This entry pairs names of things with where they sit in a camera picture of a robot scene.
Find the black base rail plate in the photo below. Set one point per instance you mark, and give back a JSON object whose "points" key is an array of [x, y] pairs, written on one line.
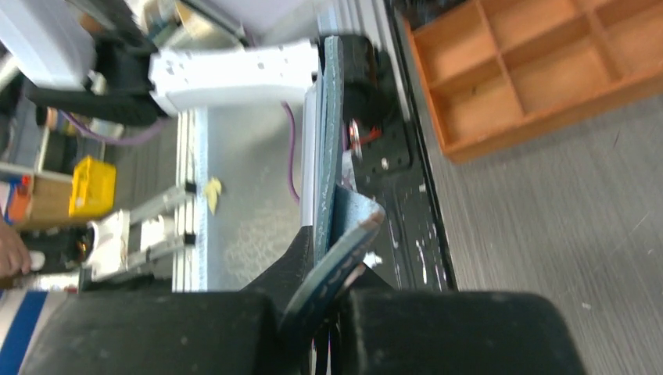
{"points": [[410, 252]]}

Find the orange wooden divider tray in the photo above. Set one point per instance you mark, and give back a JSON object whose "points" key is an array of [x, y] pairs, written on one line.
{"points": [[498, 73]]}

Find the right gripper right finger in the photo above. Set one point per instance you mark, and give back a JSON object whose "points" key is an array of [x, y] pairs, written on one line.
{"points": [[386, 331]]}

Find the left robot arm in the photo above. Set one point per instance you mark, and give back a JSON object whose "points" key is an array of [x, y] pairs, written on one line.
{"points": [[121, 76]]}

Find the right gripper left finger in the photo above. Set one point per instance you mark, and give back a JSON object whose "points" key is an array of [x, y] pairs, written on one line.
{"points": [[159, 332]]}

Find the yellow plastic crate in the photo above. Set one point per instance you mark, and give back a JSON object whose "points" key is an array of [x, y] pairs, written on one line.
{"points": [[93, 188]]}

